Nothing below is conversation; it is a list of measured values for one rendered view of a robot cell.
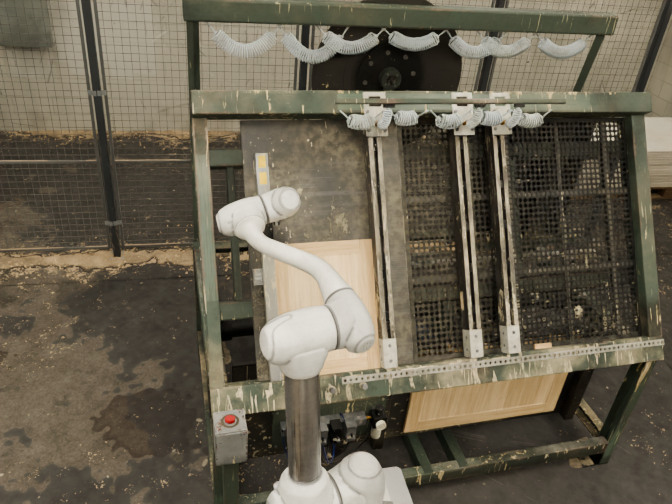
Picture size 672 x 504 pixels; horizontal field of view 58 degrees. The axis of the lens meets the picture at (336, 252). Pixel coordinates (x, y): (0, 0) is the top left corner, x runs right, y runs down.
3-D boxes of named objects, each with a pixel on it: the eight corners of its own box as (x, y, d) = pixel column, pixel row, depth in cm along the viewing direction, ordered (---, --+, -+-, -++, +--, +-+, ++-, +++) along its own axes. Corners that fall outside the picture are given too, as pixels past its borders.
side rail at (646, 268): (633, 335, 309) (649, 337, 298) (615, 120, 311) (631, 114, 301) (646, 333, 311) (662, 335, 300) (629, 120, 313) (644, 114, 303)
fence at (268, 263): (269, 380, 255) (271, 381, 251) (254, 155, 257) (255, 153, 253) (281, 378, 257) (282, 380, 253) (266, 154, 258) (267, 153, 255)
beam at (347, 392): (209, 413, 254) (210, 419, 244) (207, 384, 255) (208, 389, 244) (648, 357, 311) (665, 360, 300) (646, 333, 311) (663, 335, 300)
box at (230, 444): (216, 468, 231) (215, 435, 222) (213, 443, 241) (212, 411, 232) (247, 463, 235) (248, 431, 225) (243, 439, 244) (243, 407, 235)
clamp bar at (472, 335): (460, 356, 278) (486, 364, 254) (441, 99, 280) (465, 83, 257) (480, 354, 280) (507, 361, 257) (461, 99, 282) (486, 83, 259)
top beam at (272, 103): (190, 120, 251) (191, 114, 241) (189, 96, 251) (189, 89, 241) (638, 117, 307) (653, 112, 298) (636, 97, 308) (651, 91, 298)
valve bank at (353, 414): (277, 476, 252) (279, 436, 239) (271, 448, 264) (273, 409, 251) (390, 458, 265) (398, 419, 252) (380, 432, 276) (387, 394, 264)
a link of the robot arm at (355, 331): (361, 282, 178) (319, 291, 173) (389, 327, 167) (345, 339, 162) (353, 311, 187) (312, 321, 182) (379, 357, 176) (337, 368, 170)
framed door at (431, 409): (402, 429, 321) (403, 433, 319) (418, 350, 292) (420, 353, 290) (551, 407, 344) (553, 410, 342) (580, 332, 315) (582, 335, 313)
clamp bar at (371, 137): (375, 366, 267) (394, 375, 244) (355, 98, 269) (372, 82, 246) (396, 364, 270) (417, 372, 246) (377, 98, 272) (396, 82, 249)
